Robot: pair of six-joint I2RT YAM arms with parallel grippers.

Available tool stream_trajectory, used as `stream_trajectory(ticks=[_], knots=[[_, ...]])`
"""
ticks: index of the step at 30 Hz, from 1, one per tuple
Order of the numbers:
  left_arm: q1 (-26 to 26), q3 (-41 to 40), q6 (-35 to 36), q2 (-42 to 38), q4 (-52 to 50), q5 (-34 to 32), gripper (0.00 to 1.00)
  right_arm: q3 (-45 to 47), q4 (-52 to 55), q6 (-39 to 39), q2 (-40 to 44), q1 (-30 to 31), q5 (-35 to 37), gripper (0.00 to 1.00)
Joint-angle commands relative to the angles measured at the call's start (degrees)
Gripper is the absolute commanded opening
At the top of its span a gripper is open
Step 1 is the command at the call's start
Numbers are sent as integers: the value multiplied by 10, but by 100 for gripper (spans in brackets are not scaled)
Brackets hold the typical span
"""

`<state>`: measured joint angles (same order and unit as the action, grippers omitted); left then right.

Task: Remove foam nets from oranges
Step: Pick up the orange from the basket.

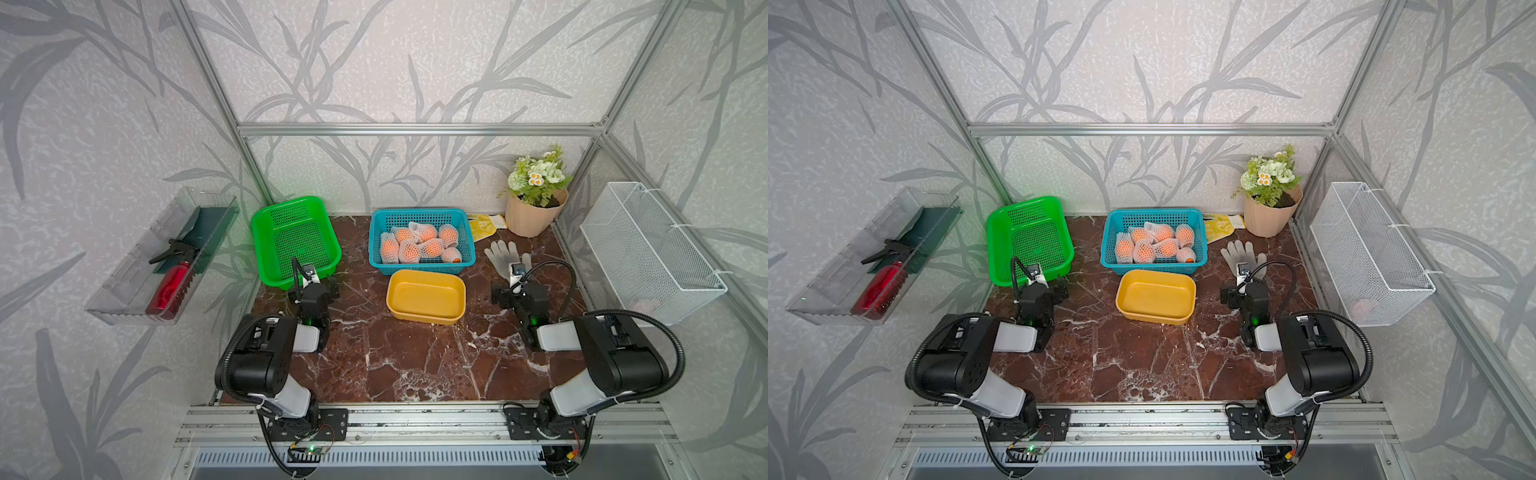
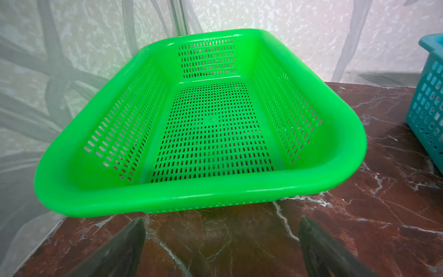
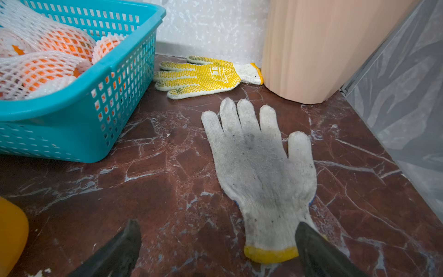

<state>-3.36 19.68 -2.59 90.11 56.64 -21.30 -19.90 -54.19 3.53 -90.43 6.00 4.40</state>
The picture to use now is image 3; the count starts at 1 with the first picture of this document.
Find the netted orange back left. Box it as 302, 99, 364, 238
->
38, 27, 96, 62

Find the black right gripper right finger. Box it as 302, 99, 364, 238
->
295, 222, 367, 277

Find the netted orange large left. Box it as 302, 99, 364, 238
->
1, 51, 92, 100

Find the grey knit work glove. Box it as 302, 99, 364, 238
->
201, 98, 317, 264

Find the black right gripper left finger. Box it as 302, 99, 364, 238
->
69, 219, 141, 277

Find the yellow dotted work glove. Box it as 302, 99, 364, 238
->
153, 56, 264, 100

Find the yellow plastic tray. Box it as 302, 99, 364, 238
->
1, 197, 29, 277

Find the teal plastic basket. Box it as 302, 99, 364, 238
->
1, 1, 166, 163

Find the beige ribbed flower pot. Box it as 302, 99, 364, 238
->
262, 1, 417, 104

